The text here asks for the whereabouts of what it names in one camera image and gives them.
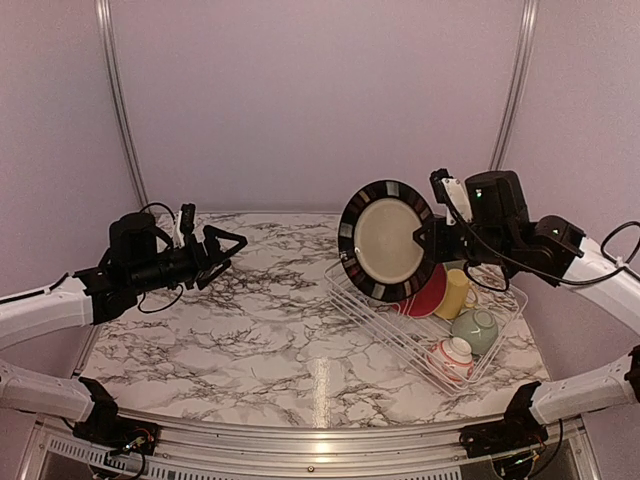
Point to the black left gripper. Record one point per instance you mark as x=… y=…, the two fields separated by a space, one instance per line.
x=199 y=263

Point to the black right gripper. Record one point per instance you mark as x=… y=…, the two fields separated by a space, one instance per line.
x=436 y=247

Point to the black rimmed beige plate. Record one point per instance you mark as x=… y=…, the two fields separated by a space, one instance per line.
x=376 y=245

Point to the red teal floral plate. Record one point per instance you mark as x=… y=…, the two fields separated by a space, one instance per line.
x=428 y=299

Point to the white red patterned bowl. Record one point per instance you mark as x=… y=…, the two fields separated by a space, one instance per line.
x=452 y=359

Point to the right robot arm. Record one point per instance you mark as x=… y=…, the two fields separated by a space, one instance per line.
x=487 y=222

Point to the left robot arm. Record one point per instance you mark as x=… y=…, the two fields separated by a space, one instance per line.
x=141 y=258

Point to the yellow mug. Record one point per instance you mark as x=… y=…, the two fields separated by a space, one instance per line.
x=460 y=295

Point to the pale green bowl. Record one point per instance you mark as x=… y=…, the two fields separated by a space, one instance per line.
x=478 y=327

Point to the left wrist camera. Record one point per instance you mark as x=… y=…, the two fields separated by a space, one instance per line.
x=183 y=225

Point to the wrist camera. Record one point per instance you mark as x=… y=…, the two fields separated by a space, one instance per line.
x=452 y=193
x=183 y=225

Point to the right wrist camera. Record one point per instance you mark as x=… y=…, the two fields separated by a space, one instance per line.
x=452 y=193

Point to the white wire dish rack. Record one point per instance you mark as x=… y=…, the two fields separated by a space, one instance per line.
x=450 y=336

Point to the left side aluminium rail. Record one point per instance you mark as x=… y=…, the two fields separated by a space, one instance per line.
x=86 y=351

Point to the front aluminium table rail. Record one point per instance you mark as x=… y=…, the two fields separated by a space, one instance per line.
x=193 y=449

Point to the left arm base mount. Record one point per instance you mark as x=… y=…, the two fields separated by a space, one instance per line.
x=106 y=427

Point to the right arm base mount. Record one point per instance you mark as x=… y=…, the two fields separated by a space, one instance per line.
x=517 y=429

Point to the right aluminium frame post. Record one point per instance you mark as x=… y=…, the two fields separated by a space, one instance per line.
x=517 y=83

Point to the aluminium frame post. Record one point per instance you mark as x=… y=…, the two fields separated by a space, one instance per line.
x=517 y=83
x=107 y=33

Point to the left aluminium frame post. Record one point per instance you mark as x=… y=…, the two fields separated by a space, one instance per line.
x=107 y=33

